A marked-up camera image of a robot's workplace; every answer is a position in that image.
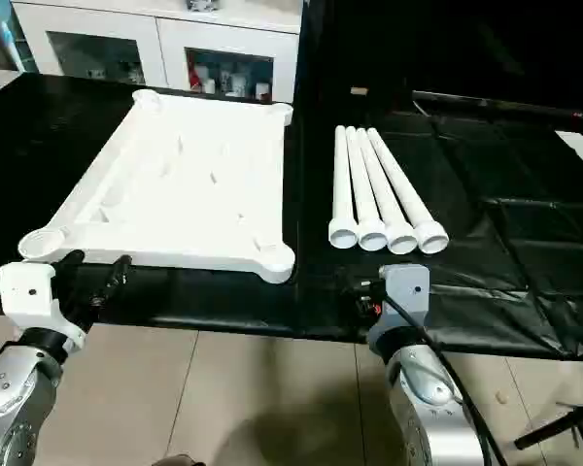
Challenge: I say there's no black metal bar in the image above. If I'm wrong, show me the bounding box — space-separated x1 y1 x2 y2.
411 90 583 124

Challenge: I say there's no red bottle in cabinet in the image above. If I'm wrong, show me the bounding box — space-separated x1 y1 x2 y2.
188 53 203 93

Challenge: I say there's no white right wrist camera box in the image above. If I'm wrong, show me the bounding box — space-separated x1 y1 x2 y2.
377 263 431 336

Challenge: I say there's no white plastic table leg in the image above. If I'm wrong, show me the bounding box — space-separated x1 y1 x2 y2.
328 125 359 250
344 126 388 251
367 128 451 255
356 127 419 255

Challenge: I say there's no black work mat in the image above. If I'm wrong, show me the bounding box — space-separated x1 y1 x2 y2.
0 70 583 362

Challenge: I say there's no white glass-door cabinet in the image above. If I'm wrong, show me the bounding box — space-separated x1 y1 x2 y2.
10 0 302 104

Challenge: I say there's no white plastic children's table top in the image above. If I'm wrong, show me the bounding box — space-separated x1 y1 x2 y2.
17 89 297 284

